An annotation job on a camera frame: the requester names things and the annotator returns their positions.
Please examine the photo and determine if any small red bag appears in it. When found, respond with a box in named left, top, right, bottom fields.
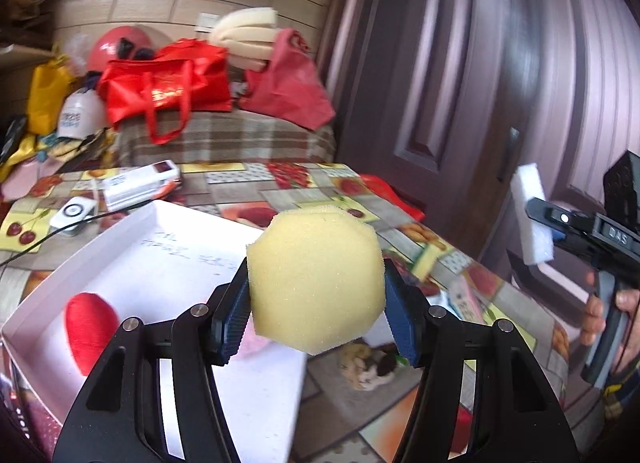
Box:
left=360, top=174, right=426, bottom=224

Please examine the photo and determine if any yellow octagonal sponge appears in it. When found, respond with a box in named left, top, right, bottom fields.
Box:
left=246, top=208, right=388, bottom=356

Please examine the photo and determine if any dark door handle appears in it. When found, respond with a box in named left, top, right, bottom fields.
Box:
left=497, top=127, right=521, bottom=184

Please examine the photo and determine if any white cardboard box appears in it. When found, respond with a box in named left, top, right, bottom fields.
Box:
left=0, top=199, right=308, bottom=463

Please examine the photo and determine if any red plastic bag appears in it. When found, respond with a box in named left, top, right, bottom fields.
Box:
left=239, top=28, right=337, bottom=131

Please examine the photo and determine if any yellow shopping bag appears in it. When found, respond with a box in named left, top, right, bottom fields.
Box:
left=26, top=55, right=76, bottom=136

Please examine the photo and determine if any brown panelled door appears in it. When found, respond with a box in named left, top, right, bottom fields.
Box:
left=320, top=0, right=640, bottom=304

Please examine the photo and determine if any large white power bank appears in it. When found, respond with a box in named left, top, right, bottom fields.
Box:
left=101, top=160, right=182, bottom=211

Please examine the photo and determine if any white helmet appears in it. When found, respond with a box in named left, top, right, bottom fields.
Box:
left=56, top=88, right=108, bottom=140

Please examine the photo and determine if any white foam block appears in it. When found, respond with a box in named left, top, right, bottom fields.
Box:
left=510, top=163, right=557, bottom=266

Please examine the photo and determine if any red helmet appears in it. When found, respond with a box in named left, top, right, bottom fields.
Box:
left=87, top=26, right=161, bottom=74

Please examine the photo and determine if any pink plush toy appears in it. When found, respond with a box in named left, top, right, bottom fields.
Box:
left=240, top=328, right=276, bottom=359

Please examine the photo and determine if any person's right hand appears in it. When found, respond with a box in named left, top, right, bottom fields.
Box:
left=580, top=287, right=640, bottom=375

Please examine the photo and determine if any stack of cream foam pieces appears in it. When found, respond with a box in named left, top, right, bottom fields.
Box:
left=207, top=8, right=278, bottom=71

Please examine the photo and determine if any red plush toy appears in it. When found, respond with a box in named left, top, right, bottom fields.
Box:
left=65, top=293, right=121, bottom=376

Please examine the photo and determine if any small white power bank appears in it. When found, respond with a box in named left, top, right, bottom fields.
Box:
left=52, top=197, right=95, bottom=233

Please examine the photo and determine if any plaid blanket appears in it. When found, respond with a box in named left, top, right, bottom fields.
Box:
left=115, top=110, right=337, bottom=168

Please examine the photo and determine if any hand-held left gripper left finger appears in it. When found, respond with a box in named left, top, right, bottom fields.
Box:
left=52, top=258, right=253, bottom=463

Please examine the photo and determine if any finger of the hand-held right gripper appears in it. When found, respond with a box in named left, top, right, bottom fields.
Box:
left=506, top=248, right=538, bottom=291
left=525, top=197, right=598, bottom=244

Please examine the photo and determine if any fruit print tablecloth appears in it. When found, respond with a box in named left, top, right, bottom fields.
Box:
left=0, top=161, right=571, bottom=463

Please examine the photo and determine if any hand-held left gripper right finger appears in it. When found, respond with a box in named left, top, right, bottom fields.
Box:
left=382, top=263, right=581, bottom=463

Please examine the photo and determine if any wooden shelf board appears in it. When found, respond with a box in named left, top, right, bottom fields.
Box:
left=0, top=40, right=56, bottom=64

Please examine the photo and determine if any pink sun hat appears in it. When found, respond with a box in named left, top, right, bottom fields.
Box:
left=0, top=160, right=63, bottom=201

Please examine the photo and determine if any black cable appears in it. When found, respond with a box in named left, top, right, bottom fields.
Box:
left=0, top=208, right=146, bottom=266

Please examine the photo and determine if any yellow cloth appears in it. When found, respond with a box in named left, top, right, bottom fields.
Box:
left=0, top=133, right=116, bottom=178

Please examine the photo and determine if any red tote bag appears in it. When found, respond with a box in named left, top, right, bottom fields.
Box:
left=97, top=39, right=233, bottom=145

